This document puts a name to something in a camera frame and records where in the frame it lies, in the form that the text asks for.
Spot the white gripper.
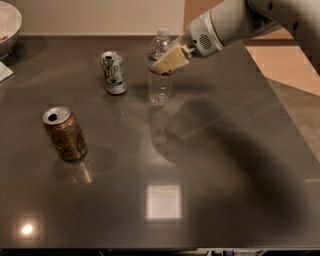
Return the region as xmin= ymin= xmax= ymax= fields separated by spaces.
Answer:
xmin=151 ymin=11 xmax=224 ymax=74

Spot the clear plastic water bottle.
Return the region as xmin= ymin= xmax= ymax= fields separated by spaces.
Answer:
xmin=148 ymin=27 xmax=173 ymax=106

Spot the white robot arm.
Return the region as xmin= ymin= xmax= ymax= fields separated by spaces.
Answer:
xmin=152 ymin=0 xmax=320 ymax=74

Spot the green white 7up can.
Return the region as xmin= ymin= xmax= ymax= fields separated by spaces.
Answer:
xmin=101 ymin=51 xmax=127 ymax=95

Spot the brown gold soda can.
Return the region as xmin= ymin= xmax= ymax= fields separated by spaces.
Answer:
xmin=43 ymin=106 xmax=87 ymax=161

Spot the white bowl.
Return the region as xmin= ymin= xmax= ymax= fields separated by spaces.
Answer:
xmin=0 ymin=1 xmax=22 ymax=59

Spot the white paper sheet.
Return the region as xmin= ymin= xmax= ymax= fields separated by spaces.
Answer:
xmin=0 ymin=62 xmax=13 ymax=82

